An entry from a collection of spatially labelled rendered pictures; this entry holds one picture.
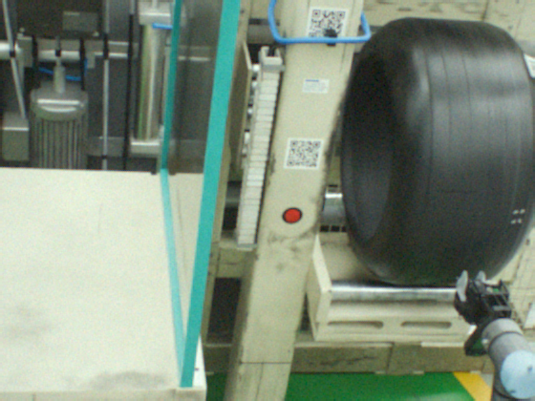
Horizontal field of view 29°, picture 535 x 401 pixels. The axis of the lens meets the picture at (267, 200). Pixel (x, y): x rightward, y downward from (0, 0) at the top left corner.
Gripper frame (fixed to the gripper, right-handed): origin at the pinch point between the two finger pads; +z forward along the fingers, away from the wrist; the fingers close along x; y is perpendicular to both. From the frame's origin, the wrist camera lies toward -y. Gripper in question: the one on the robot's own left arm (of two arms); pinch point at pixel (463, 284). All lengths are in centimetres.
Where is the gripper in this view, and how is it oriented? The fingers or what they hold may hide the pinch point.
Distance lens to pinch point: 219.0
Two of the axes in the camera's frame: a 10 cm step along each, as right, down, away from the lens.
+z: -1.5, -4.8, 8.7
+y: 1.1, -8.8, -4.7
